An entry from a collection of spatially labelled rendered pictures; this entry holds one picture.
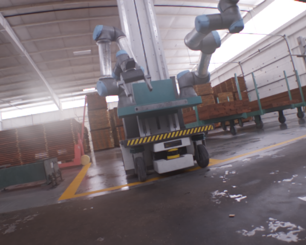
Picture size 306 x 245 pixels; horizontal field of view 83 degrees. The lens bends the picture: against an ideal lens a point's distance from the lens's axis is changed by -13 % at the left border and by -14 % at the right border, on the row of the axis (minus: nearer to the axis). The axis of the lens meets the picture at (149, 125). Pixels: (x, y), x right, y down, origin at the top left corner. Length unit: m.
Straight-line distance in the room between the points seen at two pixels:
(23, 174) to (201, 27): 1.94
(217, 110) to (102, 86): 2.57
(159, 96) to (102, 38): 0.64
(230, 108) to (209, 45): 2.58
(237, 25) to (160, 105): 0.81
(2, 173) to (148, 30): 1.97
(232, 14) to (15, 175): 2.14
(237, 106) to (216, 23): 3.06
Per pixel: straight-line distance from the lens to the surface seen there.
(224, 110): 3.71
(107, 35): 1.54
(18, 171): 2.19
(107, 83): 1.44
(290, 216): 0.69
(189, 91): 1.58
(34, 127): 5.34
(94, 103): 10.75
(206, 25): 0.94
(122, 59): 1.22
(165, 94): 1.67
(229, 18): 0.98
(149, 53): 1.86
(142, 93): 1.64
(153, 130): 1.69
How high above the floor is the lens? 0.32
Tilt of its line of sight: 3 degrees up
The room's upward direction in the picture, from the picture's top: 10 degrees counter-clockwise
